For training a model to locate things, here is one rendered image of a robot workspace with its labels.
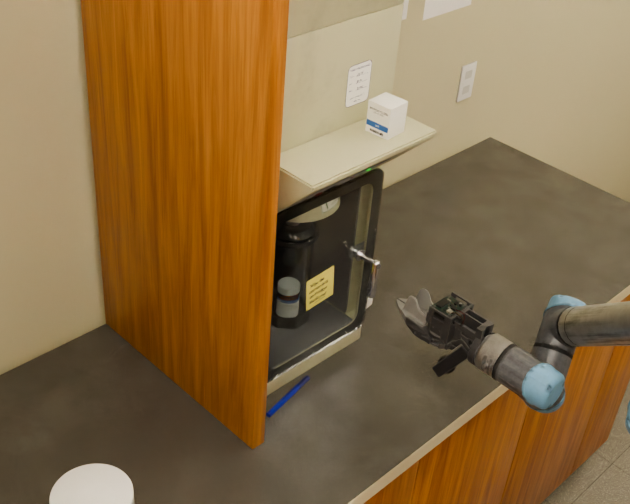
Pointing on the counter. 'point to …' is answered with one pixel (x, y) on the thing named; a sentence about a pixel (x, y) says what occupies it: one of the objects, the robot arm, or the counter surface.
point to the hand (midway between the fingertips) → (402, 306)
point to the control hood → (341, 158)
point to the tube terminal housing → (334, 99)
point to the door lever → (370, 272)
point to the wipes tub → (93, 486)
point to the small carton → (386, 115)
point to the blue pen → (287, 396)
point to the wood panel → (190, 188)
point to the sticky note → (319, 288)
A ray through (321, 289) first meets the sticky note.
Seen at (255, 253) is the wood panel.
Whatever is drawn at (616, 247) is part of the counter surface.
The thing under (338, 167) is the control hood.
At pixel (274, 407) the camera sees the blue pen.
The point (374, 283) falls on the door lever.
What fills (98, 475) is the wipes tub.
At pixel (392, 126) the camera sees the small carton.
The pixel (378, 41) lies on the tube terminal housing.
